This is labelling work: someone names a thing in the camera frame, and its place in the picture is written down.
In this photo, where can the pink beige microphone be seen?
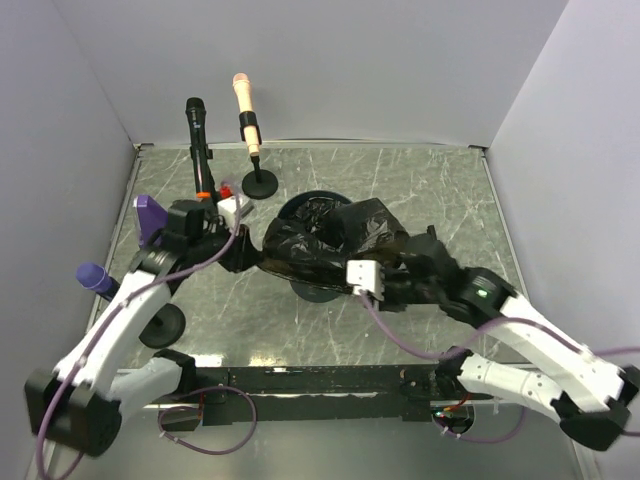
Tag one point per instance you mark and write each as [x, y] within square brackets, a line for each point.
[249, 127]

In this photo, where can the black plastic trash bag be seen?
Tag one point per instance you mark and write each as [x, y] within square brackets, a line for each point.
[315, 234]

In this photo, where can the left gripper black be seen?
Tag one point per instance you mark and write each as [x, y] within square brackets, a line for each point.
[242, 255]

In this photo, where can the black bar on table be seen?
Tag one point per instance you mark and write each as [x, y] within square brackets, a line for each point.
[431, 231]

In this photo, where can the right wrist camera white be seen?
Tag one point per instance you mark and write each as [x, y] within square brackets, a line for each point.
[365, 276]

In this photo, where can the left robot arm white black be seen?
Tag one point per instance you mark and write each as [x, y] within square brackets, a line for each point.
[82, 403]

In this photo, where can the black stand of pink microphone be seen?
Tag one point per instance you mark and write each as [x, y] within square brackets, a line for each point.
[260, 183]

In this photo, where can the purple microphone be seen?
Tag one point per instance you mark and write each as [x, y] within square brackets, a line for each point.
[95, 278]

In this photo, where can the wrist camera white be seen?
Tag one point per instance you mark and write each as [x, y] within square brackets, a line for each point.
[365, 276]
[233, 204]

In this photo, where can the purple wedge shaped box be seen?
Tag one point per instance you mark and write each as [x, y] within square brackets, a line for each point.
[149, 217]

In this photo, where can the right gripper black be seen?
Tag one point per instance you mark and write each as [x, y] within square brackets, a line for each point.
[388, 305]

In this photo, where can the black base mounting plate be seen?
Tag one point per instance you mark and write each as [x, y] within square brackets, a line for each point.
[409, 393]

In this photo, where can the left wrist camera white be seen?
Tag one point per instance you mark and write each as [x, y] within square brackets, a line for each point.
[233, 204]

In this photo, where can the aluminium front rail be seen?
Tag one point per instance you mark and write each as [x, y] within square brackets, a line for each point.
[161, 377]

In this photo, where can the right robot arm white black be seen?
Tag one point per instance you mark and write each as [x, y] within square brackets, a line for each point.
[586, 395]

